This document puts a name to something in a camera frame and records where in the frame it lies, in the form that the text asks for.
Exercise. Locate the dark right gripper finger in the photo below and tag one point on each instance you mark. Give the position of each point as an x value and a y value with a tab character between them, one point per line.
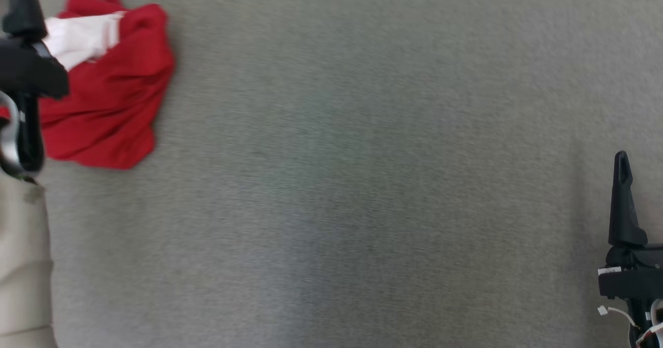
624	213

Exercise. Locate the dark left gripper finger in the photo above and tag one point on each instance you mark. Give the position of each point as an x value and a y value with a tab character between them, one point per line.
23	11

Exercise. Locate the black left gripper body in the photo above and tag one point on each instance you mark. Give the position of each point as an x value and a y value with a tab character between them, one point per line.
26	68

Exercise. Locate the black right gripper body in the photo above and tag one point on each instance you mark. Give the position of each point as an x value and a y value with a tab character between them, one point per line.
632	275

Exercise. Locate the red garment with white sleeves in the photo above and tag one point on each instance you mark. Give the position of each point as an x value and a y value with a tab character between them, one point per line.
114	104

